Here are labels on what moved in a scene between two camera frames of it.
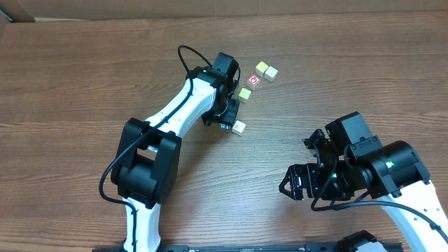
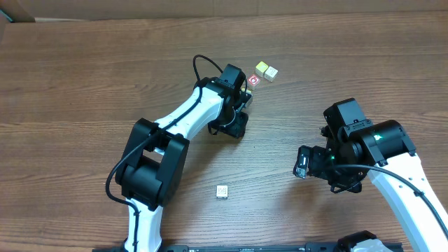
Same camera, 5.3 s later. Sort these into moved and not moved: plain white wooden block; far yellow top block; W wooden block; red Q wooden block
Moved: W wooden block
Not moved: far yellow top block; plain white wooden block; red Q wooden block
